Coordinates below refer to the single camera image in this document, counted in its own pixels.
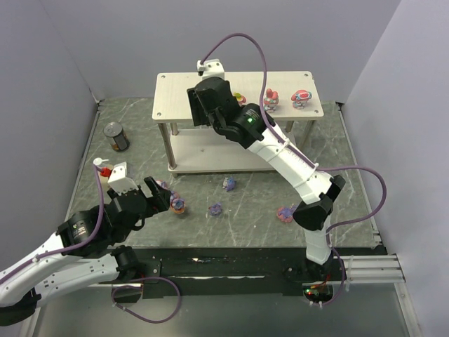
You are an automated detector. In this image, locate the pink toy yellow hat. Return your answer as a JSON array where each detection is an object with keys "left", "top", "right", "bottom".
[{"left": 233, "top": 92, "right": 247, "bottom": 107}]

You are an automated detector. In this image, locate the pink white toy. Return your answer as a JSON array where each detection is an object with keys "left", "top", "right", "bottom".
[{"left": 156, "top": 180, "right": 168, "bottom": 190}]

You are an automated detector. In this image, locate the red bunny ear toy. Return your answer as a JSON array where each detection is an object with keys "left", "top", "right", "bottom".
[{"left": 263, "top": 88, "right": 279, "bottom": 112}]

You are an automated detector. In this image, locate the purple white toy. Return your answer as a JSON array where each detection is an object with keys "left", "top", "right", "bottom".
[{"left": 222, "top": 177, "right": 236, "bottom": 192}]

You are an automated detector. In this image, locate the pink blue goggles toy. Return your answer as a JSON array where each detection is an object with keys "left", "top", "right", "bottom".
[{"left": 290, "top": 89, "right": 312, "bottom": 110}]

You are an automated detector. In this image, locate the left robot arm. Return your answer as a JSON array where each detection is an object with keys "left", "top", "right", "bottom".
[{"left": 1, "top": 177, "right": 171, "bottom": 326}]

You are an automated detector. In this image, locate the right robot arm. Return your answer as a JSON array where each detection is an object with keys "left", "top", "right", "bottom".
[{"left": 187, "top": 77, "right": 345, "bottom": 265}]

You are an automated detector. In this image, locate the white two-tier shelf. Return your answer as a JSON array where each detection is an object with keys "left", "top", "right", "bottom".
[{"left": 152, "top": 71, "right": 324, "bottom": 176}]

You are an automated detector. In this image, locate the beige pump lotion bottle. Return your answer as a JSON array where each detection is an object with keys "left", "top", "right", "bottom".
[{"left": 93, "top": 157, "right": 114, "bottom": 190}]

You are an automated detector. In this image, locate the orange base purple toy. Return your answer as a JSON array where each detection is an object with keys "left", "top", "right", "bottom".
[{"left": 170, "top": 197, "right": 186, "bottom": 214}]

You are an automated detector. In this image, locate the dark soda can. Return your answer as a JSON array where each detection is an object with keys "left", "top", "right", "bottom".
[{"left": 103, "top": 121, "right": 130, "bottom": 152}]

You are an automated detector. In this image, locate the black front base bar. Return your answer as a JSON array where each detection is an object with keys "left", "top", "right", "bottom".
[{"left": 94, "top": 246, "right": 387, "bottom": 299}]

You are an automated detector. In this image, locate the pink purple lying toy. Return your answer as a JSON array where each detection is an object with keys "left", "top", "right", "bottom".
[{"left": 276, "top": 204, "right": 298, "bottom": 223}]

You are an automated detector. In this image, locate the small electronics board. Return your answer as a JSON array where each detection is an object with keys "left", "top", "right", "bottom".
[{"left": 303, "top": 283, "right": 334, "bottom": 303}]

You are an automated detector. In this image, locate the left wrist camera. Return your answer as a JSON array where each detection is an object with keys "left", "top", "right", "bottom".
[{"left": 108, "top": 161, "right": 138, "bottom": 195}]

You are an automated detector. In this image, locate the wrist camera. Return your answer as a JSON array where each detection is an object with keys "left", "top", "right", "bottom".
[
  {"left": 196, "top": 59, "right": 225, "bottom": 81},
  {"left": 108, "top": 161, "right": 138, "bottom": 195}
]

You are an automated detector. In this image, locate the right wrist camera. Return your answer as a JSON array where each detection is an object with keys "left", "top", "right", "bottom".
[{"left": 196, "top": 59, "right": 225, "bottom": 81}]

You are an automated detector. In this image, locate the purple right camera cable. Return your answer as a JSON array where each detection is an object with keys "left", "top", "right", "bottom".
[{"left": 201, "top": 33, "right": 389, "bottom": 306}]

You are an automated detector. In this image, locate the purple camera cable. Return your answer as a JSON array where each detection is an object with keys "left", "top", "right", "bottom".
[
  {"left": 201, "top": 33, "right": 389, "bottom": 306},
  {"left": 0, "top": 164, "right": 106, "bottom": 285}
]

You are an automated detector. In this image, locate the purple loop cable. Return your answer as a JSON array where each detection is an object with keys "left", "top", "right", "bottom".
[{"left": 111, "top": 276, "right": 182, "bottom": 323}]

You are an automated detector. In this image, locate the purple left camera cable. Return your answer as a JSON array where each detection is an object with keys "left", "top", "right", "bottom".
[{"left": 0, "top": 164, "right": 106, "bottom": 285}]

